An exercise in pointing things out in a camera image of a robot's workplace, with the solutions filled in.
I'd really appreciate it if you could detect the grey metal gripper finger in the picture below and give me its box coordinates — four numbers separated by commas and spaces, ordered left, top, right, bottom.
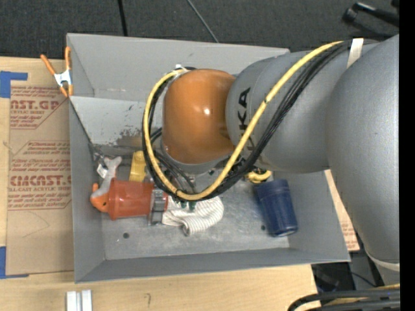
148, 209, 165, 225
151, 189, 170, 211

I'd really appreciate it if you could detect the orange plastic cup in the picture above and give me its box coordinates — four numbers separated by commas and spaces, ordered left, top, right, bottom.
108, 177, 156, 222

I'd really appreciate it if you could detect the white striped cloth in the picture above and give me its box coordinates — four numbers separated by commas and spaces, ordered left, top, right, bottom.
161, 196, 225, 237

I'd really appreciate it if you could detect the yellow plastic toy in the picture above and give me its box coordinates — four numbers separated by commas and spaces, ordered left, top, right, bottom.
128, 150, 147, 183

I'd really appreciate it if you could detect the orange and white toy fish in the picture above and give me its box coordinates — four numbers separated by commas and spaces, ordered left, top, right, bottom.
89, 155, 123, 213

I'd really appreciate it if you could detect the grey metal bin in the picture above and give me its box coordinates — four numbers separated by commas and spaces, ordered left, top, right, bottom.
65, 33, 351, 284

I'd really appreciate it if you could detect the dark blue plastic cup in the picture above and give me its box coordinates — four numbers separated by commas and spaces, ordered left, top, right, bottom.
253, 178, 299, 238

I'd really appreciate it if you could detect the brown cardboard board red print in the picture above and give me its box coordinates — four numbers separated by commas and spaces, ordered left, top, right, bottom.
0, 56, 361, 280

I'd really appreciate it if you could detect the yellow ring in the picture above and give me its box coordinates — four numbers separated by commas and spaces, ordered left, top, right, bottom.
245, 169, 273, 185

